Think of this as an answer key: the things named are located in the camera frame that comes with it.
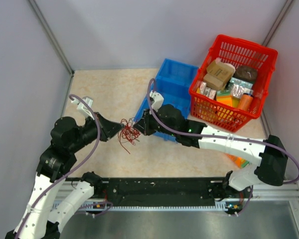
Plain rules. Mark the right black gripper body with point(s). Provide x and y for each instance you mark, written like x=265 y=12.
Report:
x=152 y=124

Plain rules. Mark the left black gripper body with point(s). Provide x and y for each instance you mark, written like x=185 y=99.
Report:
x=102 y=136

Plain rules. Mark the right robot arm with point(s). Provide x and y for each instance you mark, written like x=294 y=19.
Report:
x=266 y=157

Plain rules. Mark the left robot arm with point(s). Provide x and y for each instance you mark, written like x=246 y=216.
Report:
x=40 y=220

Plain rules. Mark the blue three-compartment bin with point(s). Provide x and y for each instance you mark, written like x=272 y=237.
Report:
x=172 y=82

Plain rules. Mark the silver foil packets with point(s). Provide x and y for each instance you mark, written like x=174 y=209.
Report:
x=204 y=90

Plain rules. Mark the lower brown cardboard box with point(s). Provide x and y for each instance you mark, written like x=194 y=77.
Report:
x=214 y=83

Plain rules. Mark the brown cardboard box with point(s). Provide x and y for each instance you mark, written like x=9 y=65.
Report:
x=221 y=71
x=214 y=83

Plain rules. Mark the yellow sponge pack in basket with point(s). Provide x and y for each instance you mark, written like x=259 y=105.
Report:
x=225 y=97

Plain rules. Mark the upper brown cardboard box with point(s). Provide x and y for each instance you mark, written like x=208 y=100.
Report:
x=221 y=71

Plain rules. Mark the teal tissue pack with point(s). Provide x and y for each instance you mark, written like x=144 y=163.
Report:
x=238 y=87

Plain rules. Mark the orange yellow sponge pack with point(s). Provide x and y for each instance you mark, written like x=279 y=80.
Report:
x=240 y=162

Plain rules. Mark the orange bottle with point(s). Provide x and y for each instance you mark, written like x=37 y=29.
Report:
x=245 y=102

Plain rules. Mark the dark brown round item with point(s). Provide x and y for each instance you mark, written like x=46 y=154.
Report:
x=246 y=73

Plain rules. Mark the red plastic basket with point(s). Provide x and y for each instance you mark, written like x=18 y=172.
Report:
x=237 y=52

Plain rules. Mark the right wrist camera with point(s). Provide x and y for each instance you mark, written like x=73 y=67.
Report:
x=156 y=100

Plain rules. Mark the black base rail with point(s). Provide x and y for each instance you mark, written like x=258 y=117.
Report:
x=190 y=191

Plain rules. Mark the white cable duct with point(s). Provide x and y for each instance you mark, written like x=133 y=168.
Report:
x=93 y=207

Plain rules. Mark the left aluminium corner post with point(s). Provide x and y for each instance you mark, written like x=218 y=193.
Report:
x=50 y=35

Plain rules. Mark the aluminium corner post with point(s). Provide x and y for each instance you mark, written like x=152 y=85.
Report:
x=278 y=21
x=50 y=35

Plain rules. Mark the right aluminium corner post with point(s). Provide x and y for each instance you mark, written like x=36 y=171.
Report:
x=278 y=21

